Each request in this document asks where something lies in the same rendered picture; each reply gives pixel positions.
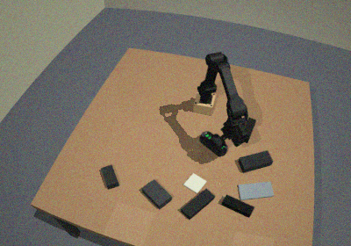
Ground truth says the dark grey controller unit with white label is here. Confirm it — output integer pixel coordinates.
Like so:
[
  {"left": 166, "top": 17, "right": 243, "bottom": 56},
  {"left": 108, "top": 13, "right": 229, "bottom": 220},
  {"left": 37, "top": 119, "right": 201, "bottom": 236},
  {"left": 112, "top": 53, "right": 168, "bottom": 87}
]
[{"left": 200, "top": 131, "right": 228, "bottom": 156}]

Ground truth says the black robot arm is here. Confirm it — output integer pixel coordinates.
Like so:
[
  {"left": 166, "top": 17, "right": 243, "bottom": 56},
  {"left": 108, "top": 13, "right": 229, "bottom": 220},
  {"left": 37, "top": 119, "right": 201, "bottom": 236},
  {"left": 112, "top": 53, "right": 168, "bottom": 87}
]
[{"left": 197, "top": 52, "right": 250, "bottom": 147}]

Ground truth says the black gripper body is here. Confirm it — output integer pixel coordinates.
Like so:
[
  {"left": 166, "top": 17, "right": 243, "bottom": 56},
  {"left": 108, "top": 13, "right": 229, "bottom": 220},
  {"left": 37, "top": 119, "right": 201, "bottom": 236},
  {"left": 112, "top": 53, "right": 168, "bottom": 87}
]
[{"left": 210, "top": 122, "right": 233, "bottom": 149}]

